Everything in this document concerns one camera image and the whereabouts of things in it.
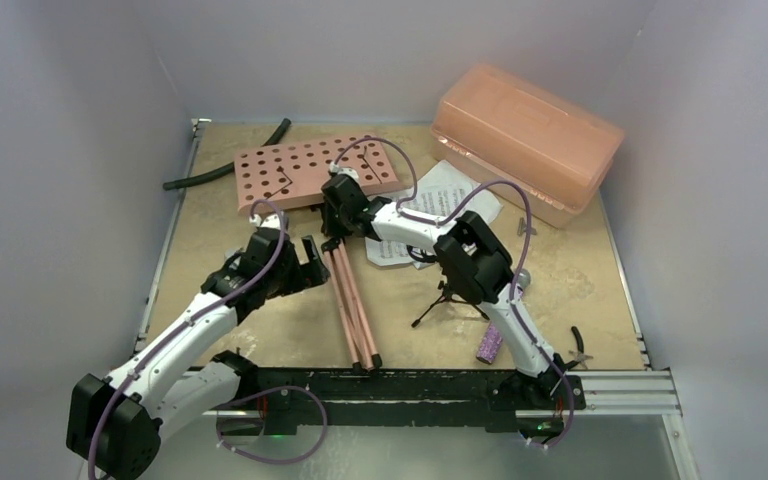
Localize pink folding music stand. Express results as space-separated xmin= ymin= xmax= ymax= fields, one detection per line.
xmin=234 ymin=135 xmax=401 ymax=368

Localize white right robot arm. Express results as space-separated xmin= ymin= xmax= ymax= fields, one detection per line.
xmin=322 ymin=174 xmax=575 ymax=409

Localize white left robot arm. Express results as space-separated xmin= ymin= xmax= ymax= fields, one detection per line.
xmin=66 ymin=226 xmax=329 ymax=479

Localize sheet music paper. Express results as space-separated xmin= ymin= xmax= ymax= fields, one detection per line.
xmin=365 ymin=160 xmax=502 ymax=269

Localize black mini microphone tripod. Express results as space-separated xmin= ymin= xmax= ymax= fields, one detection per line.
xmin=406 ymin=245 xmax=469 ymax=328

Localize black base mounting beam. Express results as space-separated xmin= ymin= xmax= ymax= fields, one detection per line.
xmin=219 ymin=367 xmax=586 ymax=437

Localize pink translucent storage box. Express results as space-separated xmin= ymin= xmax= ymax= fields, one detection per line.
xmin=431 ymin=64 xmax=625 ymax=228

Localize small grey metal clip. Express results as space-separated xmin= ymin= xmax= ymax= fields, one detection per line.
xmin=517 ymin=217 xmax=537 ymax=237

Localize purple glitter microphone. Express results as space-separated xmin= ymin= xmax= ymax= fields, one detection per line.
xmin=475 ymin=322 xmax=503 ymax=365

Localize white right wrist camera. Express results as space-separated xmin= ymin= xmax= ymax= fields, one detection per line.
xmin=328 ymin=163 xmax=360 ymax=182

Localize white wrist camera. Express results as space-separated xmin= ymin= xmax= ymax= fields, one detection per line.
xmin=328 ymin=163 xmax=360 ymax=182
xmin=249 ymin=213 xmax=283 ymax=231

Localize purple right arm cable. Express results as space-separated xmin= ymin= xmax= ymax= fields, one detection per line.
xmin=329 ymin=135 xmax=577 ymax=452

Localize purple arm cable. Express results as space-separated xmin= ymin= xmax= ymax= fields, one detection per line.
xmin=85 ymin=198 xmax=329 ymax=480
xmin=329 ymin=135 xmax=577 ymax=452

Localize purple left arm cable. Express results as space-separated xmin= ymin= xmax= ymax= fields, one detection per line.
xmin=85 ymin=198 xmax=329 ymax=480

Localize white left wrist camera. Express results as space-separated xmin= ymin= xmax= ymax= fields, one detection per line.
xmin=249 ymin=213 xmax=283 ymax=231

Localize black corrugated hose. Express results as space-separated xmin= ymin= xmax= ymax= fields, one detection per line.
xmin=161 ymin=117 xmax=293 ymax=192

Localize black handled pliers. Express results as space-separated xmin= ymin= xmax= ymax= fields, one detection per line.
xmin=567 ymin=326 xmax=593 ymax=370

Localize aluminium frame rail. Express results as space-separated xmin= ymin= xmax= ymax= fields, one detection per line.
xmin=578 ymin=370 xmax=682 ymax=416

